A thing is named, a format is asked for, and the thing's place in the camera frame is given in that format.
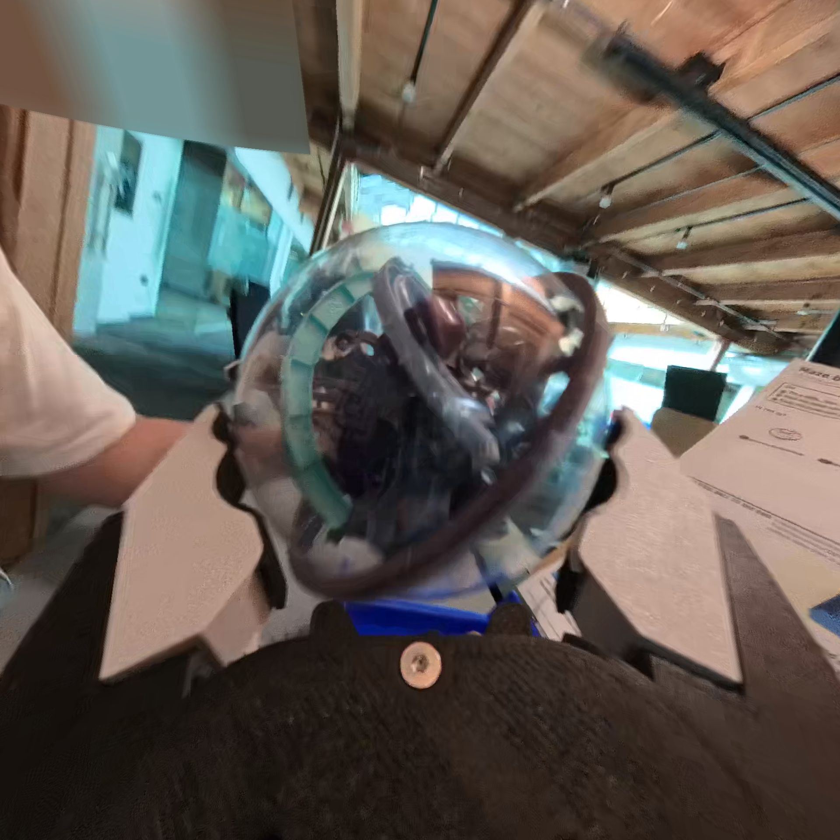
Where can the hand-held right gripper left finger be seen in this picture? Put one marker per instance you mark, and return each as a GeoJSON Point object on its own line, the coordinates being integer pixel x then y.
{"type": "Point", "coordinates": [184, 558]}

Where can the person's left forearm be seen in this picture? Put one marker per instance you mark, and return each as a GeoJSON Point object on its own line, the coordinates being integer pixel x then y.
{"type": "Point", "coordinates": [59, 394]}

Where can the small cardboard box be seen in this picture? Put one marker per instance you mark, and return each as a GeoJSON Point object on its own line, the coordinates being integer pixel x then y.
{"type": "Point", "coordinates": [682, 430]}

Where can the black panel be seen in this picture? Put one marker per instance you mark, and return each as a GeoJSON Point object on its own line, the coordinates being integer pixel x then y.
{"type": "Point", "coordinates": [695, 390]}

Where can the folded printed desk sheet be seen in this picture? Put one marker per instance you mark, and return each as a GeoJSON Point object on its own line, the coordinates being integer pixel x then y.
{"type": "Point", "coordinates": [774, 472]}

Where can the black ceiling rail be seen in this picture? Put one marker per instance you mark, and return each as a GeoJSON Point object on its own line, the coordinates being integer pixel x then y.
{"type": "Point", "coordinates": [695, 72]}

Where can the blue plastic bin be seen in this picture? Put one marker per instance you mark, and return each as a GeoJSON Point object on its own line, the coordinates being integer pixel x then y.
{"type": "Point", "coordinates": [420, 617]}

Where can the clear maze ball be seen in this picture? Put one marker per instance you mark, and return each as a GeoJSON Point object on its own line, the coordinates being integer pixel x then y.
{"type": "Point", "coordinates": [407, 426]}

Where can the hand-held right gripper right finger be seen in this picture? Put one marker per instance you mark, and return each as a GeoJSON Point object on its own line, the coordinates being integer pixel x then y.
{"type": "Point", "coordinates": [656, 558]}

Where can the white printed paper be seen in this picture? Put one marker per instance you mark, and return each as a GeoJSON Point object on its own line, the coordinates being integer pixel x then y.
{"type": "Point", "coordinates": [548, 610]}

